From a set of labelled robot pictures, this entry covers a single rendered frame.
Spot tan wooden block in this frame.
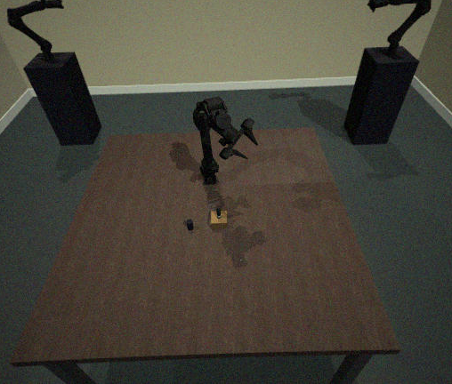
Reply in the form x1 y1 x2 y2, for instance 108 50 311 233
211 211 228 229

